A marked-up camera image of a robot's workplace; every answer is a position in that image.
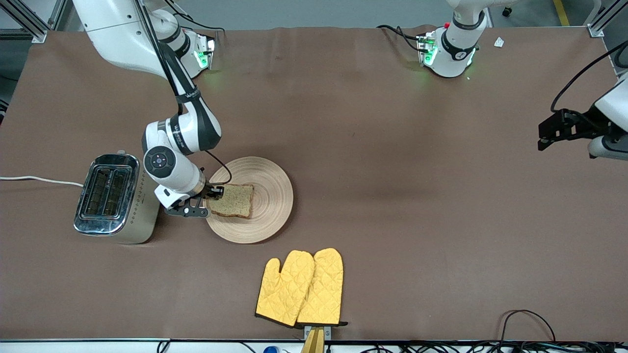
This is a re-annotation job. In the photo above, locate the aluminium frame post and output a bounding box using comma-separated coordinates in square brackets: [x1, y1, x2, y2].
[586, 0, 628, 39]
[0, 0, 69, 44]

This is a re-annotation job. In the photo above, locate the round light wooden plate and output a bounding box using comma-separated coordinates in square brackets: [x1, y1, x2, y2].
[203, 156, 294, 244]

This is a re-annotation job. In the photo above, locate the brown bread slice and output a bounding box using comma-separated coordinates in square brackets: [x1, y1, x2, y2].
[209, 184, 255, 219]

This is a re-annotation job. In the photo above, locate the black right arm base cable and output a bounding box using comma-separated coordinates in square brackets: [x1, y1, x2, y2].
[164, 0, 227, 35]

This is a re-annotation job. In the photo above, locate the black cable bundle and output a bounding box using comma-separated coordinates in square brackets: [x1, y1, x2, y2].
[324, 340, 628, 353]

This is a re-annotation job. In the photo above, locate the brown table cover sheet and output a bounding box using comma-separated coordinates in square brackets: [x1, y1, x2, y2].
[0, 25, 628, 342]

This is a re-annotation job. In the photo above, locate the black arm base cable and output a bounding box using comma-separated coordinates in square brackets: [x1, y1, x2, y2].
[377, 25, 422, 52]
[164, 0, 227, 35]

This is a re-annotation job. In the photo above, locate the white toaster power cord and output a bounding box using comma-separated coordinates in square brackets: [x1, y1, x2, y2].
[0, 176, 84, 188]

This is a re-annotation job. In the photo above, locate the yellow quilted oven mitt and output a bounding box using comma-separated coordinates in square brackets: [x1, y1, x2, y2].
[296, 248, 349, 327]
[255, 250, 315, 328]

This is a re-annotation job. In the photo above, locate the beige and chrome toaster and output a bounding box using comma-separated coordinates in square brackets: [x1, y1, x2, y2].
[74, 150, 160, 245]

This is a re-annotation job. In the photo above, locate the black looped cable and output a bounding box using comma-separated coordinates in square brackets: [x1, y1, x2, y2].
[499, 309, 557, 344]

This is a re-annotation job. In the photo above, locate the black left arm base cable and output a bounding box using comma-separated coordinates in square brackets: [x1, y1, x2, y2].
[377, 25, 422, 52]

